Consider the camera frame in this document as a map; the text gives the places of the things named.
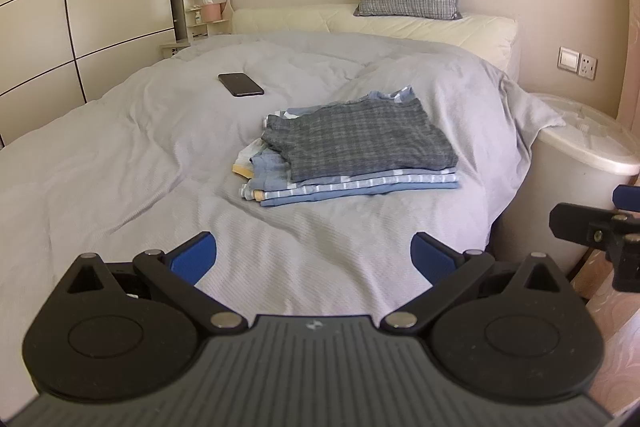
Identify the black smartphone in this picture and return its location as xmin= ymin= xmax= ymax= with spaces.
xmin=218 ymin=73 xmax=265 ymax=98

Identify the yellow-trimmed folded garment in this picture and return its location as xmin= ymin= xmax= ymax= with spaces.
xmin=231 ymin=142 xmax=266 ymax=200

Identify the white panelled wardrobe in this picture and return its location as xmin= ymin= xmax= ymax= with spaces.
xmin=0 ymin=0 xmax=177 ymax=148

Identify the white plastic storage bin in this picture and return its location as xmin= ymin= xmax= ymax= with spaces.
xmin=492 ymin=93 xmax=640 ymax=279

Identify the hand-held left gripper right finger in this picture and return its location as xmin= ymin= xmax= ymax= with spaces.
xmin=379 ymin=231 xmax=568 ymax=336

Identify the small white vanity shelf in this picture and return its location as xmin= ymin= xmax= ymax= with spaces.
xmin=181 ymin=0 xmax=234 ymax=44

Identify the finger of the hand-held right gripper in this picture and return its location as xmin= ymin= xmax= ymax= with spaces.
xmin=549 ymin=203 xmax=640 ymax=293
xmin=612 ymin=185 xmax=640 ymax=218

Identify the stack of folded clothes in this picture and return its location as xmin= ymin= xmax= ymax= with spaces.
xmin=248 ymin=86 xmax=418 ymax=192

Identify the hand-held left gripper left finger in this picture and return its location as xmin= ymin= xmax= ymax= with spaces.
xmin=64 ymin=231 xmax=248 ymax=336

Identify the bed with white duvet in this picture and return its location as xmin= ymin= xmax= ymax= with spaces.
xmin=0 ymin=32 xmax=567 ymax=410

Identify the blue striped folded shirt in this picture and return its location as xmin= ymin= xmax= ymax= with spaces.
xmin=239 ymin=169 xmax=461 ymax=208

